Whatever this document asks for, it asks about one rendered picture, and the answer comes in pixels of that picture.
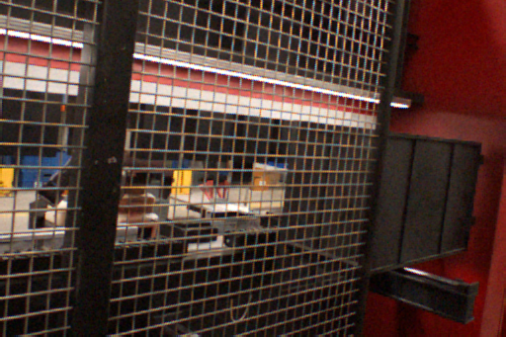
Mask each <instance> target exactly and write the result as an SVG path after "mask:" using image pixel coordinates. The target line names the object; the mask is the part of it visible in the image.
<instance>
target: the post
mask: <svg viewBox="0 0 506 337"><path fill-rule="evenodd" d="M98 1H100V2H102V5H99V4H97V12H96V20H95V22H98V23H99V24H100V25H99V26H97V25H95V30H94V42H95V43H97V44H98V46H93V52H92V61H91V64H96V66H95V67H93V66H91V69H90V77H89V85H93V87H88V103H87V105H89V106H91V107H92V108H87V112H86V120H85V126H89V128H84V135H83V146H87V147H88V148H87V149H83V152H82V161H81V167H85V170H80V178H79V188H84V189H83V190H79V195H78V203H77V207H78V208H81V210H77V211H76V227H80V229H79V230H75V235H74V244H73V248H78V249H77V250H73V261H72V268H74V267H76V269H74V270H71V278H70V286H71V287H74V290H70V294H69V303H68V306H72V308H71V309H68V310H67V317H68V318H67V326H71V328H68V329H66V334H65V337H107V331H108V323H109V307H110V299H111V291H112V275H113V268H114V260H115V244H116V236H117V228H118V220H119V204H120V196H121V187H122V179H123V165H124V156H125V148H126V140H127V117H128V108H129V101H130V93H131V76H132V69H133V61H134V53H135V45H136V36H137V21H138V13H139V5H140V0H98Z"/></svg>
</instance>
